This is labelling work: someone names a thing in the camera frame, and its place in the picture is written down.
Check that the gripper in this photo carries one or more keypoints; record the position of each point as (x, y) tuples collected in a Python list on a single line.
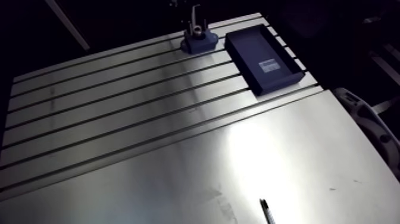
[(194, 15)]

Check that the steel bearing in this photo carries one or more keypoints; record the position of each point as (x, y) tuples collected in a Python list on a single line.
[(197, 30)]

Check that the dark blue-grey housing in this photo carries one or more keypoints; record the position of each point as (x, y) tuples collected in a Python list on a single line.
[(200, 43)]

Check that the dark blue-grey tray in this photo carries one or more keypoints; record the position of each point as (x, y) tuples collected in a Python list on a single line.
[(259, 56)]

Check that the slim black silver rod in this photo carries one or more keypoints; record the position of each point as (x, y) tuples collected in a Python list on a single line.
[(267, 212)]

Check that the pale slanted post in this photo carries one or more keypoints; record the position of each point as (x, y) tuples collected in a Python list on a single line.
[(68, 23)]

